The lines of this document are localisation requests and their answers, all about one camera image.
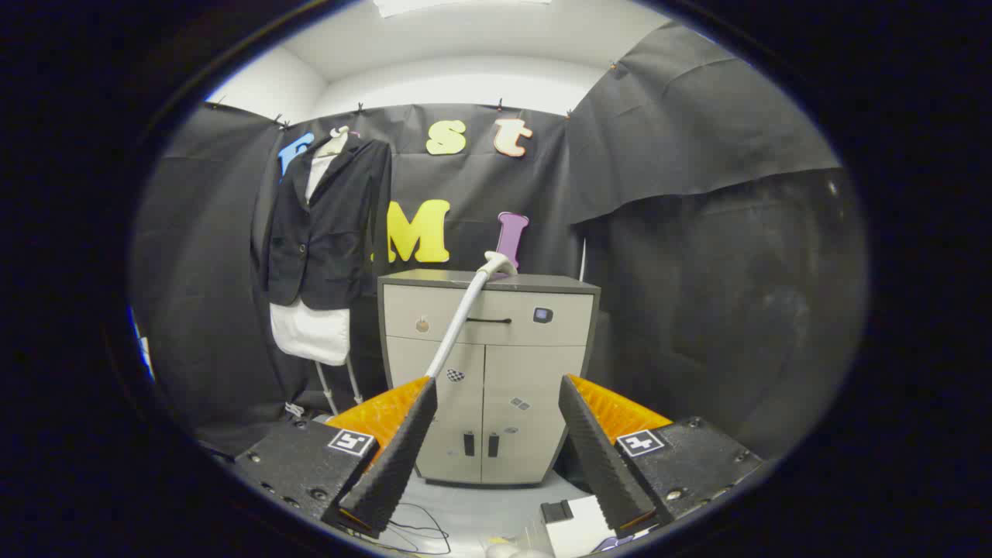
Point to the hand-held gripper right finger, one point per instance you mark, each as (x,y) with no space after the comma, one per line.
(601,457)

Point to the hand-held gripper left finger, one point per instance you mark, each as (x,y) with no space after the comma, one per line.
(403,449)

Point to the white shirt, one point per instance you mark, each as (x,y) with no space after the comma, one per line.
(310,333)

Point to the white garment steamer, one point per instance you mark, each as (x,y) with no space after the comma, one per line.
(465,310)

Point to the black suit jacket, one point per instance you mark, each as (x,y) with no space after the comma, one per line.
(333,232)

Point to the white garment stand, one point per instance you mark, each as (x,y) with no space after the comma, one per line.
(325,387)

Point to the cream clothes hanger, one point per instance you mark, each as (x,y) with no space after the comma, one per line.
(335,142)

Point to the white box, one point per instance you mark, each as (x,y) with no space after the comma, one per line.
(581,531)

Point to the grey cabinet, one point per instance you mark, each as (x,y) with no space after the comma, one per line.
(504,364)

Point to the black backdrop cloth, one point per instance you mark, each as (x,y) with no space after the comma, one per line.
(697,232)

